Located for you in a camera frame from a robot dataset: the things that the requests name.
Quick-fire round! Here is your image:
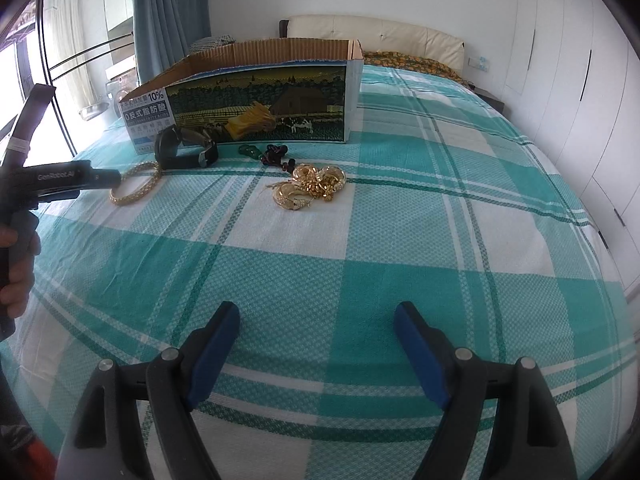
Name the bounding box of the green dark bead necklace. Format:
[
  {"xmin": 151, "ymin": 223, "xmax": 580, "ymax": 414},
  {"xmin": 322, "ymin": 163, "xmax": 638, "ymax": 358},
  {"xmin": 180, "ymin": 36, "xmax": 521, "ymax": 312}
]
[{"xmin": 237, "ymin": 142, "xmax": 298, "ymax": 172}]

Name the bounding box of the cream bed headboard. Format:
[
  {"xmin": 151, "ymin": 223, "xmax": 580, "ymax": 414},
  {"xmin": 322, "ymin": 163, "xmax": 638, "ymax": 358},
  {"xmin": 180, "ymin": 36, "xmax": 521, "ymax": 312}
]
[{"xmin": 279, "ymin": 14, "xmax": 465, "ymax": 75}]

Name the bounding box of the gold woven bangle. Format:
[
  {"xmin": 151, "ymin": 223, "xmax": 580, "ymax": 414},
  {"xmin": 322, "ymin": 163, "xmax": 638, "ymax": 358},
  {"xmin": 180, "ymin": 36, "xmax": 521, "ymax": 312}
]
[{"xmin": 110, "ymin": 162, "xmax": 162, "ymax": 207}]

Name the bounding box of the orange floral quilt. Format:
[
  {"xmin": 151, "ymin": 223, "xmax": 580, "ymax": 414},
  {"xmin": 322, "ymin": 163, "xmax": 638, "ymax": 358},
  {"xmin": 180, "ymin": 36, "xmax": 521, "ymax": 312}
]
[{"xmin": 363, "ymin": 51, "xmax": 469, "ymax": 88}]

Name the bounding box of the person's left hand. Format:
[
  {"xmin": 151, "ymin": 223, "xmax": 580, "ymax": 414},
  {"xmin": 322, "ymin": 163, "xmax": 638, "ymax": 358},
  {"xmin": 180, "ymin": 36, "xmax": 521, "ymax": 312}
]
[{"xmin": 1, "ymin": 233, "xmax": 41, "ymax": 320}]

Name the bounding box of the pile of clothes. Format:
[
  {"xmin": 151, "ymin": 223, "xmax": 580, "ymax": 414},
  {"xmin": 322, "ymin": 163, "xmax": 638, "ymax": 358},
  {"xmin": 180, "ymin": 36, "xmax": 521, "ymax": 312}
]
[{"xmin": 189, "ymin": 35, "xmax": 235, "ymax": 54}]

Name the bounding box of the blue curtain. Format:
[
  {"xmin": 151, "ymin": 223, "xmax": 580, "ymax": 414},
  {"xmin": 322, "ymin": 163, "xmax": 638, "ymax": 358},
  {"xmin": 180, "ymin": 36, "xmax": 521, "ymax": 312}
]
[{"xmin": 132, "ymin": 0, "xmax": 210, "ymax": 84}]

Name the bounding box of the teal plaid bed sheet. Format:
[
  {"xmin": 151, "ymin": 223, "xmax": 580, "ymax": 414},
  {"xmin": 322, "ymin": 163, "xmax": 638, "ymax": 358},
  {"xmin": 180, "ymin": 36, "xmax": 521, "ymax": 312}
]
[{"xmin": 1, "ymin": 66, "xmax": 638, "ymax": 479}]

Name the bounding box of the glass sliding door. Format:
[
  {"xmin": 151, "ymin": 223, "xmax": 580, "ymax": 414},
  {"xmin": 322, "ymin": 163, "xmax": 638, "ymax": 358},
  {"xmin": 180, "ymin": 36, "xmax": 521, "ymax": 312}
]
[{"xmin": 1, "ymin": 0, "xmax": 138, "ymax": 165}]

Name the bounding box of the open cardboard box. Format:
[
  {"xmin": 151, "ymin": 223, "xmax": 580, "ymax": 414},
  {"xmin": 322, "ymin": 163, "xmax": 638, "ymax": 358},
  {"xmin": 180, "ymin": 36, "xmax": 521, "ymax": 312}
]
[{"xmin": 120, "ymin": 38, "xmax": 363, "ymax": 154}]

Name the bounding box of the wall socket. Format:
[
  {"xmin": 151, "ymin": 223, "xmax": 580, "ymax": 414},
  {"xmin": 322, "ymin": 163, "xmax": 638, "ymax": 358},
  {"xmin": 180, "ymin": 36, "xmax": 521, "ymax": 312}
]
[{"xmin": 468, "ymin": 56, "xmax": 490, "ymax": 73}]

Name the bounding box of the dark wooden nightstand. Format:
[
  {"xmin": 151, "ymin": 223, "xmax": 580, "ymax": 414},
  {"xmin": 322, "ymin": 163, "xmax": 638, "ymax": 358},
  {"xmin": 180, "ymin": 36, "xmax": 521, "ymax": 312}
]
[{"xmin": 473, "ymin": 86, "xmax": 506, "ymax": 114}]

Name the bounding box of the white wardrobe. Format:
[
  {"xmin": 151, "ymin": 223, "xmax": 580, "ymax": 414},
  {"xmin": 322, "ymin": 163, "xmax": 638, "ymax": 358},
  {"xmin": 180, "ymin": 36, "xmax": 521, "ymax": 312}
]
[{"xmin": 503, "ymin": 0, "xmax": 639, "ymax": 295}]

